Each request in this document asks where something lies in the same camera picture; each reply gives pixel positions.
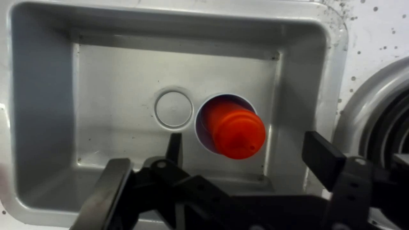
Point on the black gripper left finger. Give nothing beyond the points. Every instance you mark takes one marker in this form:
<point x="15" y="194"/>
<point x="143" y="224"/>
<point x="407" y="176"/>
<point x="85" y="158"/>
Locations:
<point x="173" y="151"/>

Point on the front right stove burner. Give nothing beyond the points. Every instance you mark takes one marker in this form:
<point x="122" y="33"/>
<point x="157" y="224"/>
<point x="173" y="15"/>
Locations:
<point x="374" y="121"/>

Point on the red sauce bottle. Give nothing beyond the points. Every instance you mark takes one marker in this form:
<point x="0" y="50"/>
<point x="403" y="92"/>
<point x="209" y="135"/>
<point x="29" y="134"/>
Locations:
<point x="235" y="132"/>

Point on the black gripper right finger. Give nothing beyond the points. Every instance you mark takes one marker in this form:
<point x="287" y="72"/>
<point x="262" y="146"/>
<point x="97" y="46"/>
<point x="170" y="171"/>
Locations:
<point x="322" y="158"/>

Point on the grey toy sink basin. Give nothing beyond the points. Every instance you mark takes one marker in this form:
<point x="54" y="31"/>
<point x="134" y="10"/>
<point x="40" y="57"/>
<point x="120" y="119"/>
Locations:
<point x="83" y="82"/>

